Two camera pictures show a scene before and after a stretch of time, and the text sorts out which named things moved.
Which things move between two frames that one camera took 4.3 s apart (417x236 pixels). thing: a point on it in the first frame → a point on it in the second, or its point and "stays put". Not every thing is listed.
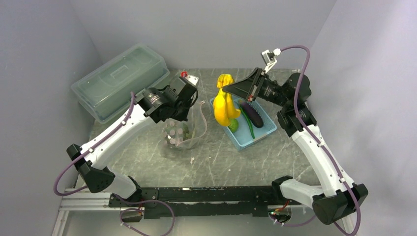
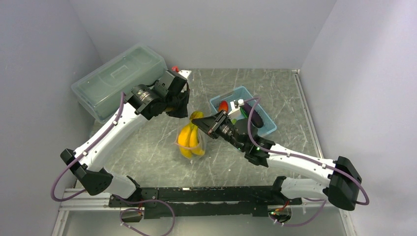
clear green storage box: x=108 y=91 stays put
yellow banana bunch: x=223 y=104 → x=188 y=137
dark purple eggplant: x=253 y=114 stays put
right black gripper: x=246 y=87 → x=211 y=124
